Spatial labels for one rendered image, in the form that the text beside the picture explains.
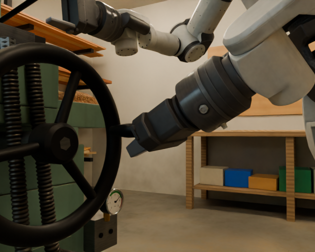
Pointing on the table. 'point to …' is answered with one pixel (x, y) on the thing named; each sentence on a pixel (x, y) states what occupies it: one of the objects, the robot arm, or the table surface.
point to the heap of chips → (80, 97)
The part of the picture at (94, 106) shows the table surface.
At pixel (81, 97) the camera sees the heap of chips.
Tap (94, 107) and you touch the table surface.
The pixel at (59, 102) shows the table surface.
